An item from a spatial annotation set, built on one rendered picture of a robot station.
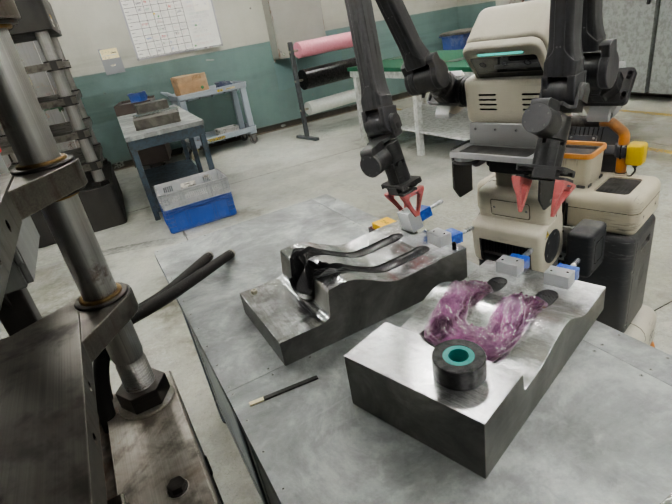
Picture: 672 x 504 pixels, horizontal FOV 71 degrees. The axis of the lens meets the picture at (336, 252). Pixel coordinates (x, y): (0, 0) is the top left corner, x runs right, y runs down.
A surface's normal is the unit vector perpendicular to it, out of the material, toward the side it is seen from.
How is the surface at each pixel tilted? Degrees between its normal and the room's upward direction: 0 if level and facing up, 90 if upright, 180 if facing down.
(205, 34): 90
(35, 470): 0
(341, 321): 90
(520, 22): 42
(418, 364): 0
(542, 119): 64
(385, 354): 0
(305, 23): 90
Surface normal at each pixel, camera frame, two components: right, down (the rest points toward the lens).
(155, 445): -0.15, -0.89
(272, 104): 0.43, 0.34
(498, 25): -0.59, -0.37
